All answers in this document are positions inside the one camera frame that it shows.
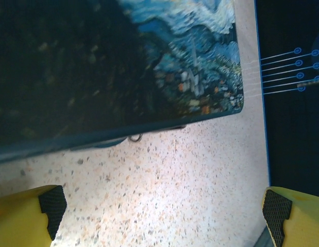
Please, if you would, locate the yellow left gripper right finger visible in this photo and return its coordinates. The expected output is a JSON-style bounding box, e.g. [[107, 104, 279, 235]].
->
[[261, 186, 319, 247]]

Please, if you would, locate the starry night print box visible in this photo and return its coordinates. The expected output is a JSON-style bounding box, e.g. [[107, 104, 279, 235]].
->
[[0, 0, 245, 165]]

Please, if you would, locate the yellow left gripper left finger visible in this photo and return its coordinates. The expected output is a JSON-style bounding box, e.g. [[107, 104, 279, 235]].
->
[[0, 184, 68, 247]]

